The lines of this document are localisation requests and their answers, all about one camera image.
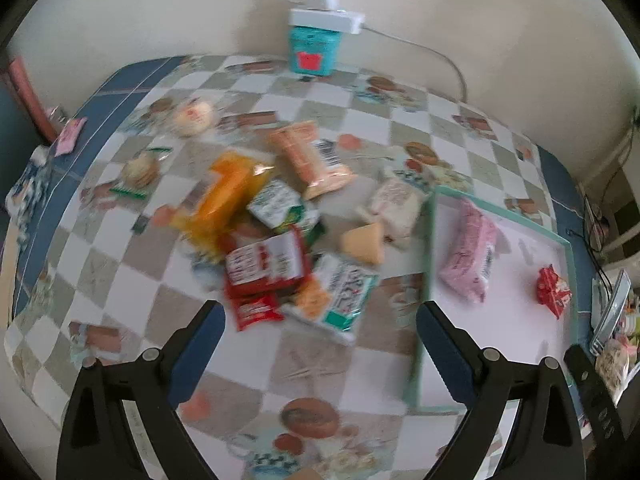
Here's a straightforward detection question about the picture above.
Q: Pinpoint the green white snack packet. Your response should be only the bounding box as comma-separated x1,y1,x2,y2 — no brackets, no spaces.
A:
246,178,326,246

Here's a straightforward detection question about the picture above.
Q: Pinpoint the white power cable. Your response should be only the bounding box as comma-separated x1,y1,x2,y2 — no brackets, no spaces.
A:
361,24,469,104

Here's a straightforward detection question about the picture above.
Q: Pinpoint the small red snack packet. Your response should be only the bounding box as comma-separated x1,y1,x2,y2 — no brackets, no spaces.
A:
231,292,284,332

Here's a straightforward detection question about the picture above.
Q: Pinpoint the red ketchup snack packet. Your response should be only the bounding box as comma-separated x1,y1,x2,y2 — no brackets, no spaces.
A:
224,228,310,298

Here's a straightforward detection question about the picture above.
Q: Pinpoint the yellow wedge cake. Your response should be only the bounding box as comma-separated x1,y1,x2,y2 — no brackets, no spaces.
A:
340,223,384,266

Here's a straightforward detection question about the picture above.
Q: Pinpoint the round bun clear wrapper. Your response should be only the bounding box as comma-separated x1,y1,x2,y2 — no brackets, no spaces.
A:
170,98,219,138

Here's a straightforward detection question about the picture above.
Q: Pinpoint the peach striped snack packet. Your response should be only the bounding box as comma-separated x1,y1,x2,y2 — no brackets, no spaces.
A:
269,122,356,200

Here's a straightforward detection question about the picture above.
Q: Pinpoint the orange yellow snack packet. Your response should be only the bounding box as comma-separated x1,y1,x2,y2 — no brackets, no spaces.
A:
170,150,276,262

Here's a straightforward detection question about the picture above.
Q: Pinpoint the small red candy wrapper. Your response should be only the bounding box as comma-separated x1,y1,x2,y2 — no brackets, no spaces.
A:
536,264,573,320

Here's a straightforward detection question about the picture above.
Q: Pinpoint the teal rimmed white tray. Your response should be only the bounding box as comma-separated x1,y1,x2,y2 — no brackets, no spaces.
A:
403,185,587,415

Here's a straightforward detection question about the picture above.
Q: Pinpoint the checkered tablecloth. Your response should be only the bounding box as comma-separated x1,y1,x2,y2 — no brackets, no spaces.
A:
4,55,590,479

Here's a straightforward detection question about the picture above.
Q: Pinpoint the round cake green wrapper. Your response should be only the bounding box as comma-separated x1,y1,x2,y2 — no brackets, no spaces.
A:
108,146,174,200

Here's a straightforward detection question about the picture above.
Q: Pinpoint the small pink packet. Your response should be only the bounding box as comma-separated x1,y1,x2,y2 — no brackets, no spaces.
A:
54,117,87,157

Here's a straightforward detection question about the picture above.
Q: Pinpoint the blue white patterned bag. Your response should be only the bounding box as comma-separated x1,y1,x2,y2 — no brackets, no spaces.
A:
4,145,52,238

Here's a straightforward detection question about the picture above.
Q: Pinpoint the teal box with red label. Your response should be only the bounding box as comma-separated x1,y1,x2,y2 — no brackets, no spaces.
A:
288,26,342,77

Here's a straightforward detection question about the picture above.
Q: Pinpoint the pink snack packet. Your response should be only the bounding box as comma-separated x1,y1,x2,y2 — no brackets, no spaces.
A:
439,198,498,304

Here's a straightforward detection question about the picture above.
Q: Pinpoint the white power strip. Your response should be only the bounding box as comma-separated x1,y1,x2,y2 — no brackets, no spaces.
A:
288,0,366,35

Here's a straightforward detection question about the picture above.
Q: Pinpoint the white teal cracker packet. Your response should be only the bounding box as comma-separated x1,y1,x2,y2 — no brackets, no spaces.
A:
282,252,378,344

